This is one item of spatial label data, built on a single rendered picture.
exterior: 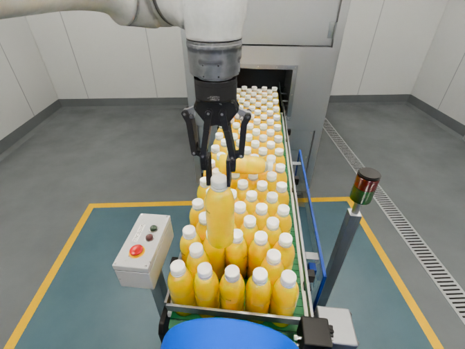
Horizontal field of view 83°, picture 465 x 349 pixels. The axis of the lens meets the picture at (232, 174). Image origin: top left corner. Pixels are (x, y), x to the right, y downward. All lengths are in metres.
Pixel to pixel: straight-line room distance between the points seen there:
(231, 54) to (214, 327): 0.45
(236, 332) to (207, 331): 0.05
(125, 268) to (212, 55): 0.58
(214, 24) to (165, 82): 4.27
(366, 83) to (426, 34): 1.02
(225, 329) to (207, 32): 0.47
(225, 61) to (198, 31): 0.06
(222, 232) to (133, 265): 0.27
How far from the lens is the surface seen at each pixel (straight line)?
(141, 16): 0.52
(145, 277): 0.80
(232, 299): 0.77
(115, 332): 1.98
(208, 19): 0.42
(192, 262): 0.79
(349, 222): 0.96
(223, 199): 0.59
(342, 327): 0.98
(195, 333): 0.53
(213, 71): 0.44
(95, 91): 5.08
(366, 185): 0.85
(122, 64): 4.78
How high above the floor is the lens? 1.70
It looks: 36 degrees down
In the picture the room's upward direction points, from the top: straight up
